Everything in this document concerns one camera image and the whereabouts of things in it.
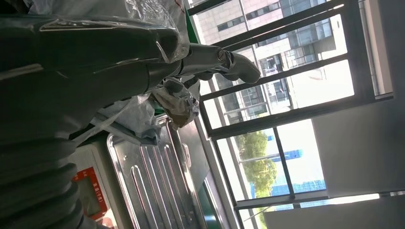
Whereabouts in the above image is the white flat mailer package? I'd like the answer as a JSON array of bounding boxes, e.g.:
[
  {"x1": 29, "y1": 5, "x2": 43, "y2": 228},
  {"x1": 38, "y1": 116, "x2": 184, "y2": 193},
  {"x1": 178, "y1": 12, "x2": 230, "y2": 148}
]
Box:
[{"x1": 72, "y1": 92, "x2": 162, "y2": 146}]

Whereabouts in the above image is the green conveyor belt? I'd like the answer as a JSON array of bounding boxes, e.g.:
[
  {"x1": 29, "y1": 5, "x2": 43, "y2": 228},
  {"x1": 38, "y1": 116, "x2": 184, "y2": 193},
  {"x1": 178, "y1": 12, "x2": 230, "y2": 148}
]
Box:
[{"x1": 194, "y1": 170, "x2": 237, "y2": 229}]

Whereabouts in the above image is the white scale with steel tray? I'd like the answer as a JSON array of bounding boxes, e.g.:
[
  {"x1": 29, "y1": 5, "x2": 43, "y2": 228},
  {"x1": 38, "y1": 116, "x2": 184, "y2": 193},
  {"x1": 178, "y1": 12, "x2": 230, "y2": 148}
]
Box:
[{"x1": 67, "y1": 113, "x2": 220, "y2": 229}]

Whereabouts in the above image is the dark window frame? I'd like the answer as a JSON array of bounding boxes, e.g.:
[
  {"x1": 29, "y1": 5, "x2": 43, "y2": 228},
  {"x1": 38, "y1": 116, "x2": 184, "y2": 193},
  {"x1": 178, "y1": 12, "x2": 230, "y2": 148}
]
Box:
[{"x1": 186, "y1": 0, "x2": 395, "y2": 229}]

